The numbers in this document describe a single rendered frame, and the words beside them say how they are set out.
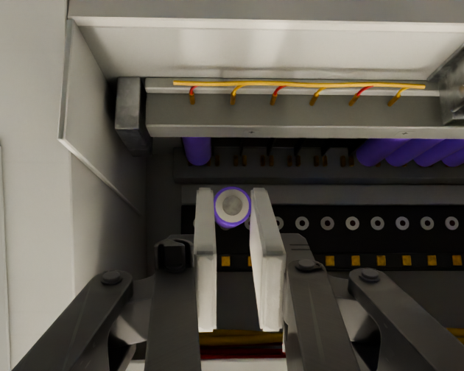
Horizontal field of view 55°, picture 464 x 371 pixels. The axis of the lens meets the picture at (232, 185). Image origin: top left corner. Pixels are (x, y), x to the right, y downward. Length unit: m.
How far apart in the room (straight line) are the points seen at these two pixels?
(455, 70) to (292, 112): 0.08
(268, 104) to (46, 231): 0.12
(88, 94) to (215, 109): 0.06
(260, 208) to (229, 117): 0.07
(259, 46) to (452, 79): 0.09
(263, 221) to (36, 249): 0.09
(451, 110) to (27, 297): 0.21
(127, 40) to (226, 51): 0.04
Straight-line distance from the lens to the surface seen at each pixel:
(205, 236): 0.15
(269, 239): 0.15
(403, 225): 0.39
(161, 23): 0.19
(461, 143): 0.31
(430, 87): 0.26
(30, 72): 0.20
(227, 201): 0.20
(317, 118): 0.24
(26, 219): 0.20
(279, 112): 0.23
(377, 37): 0.21
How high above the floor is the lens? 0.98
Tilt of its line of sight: 6 degrees up
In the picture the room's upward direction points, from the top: 180 degrees counter-clockwise
